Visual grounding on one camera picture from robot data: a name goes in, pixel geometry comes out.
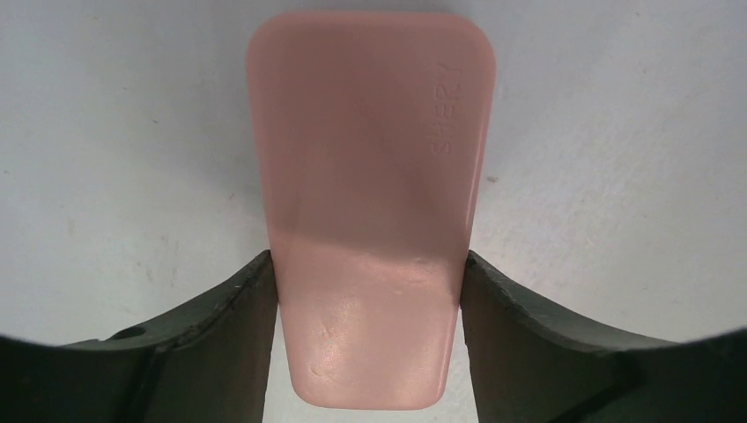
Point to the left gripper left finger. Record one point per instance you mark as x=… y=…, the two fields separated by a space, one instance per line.
x=207 y=360

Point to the pink glasses case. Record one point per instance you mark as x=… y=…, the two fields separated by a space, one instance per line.
x=370 y=130

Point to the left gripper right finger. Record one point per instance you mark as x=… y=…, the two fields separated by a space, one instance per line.
x=533 y=360

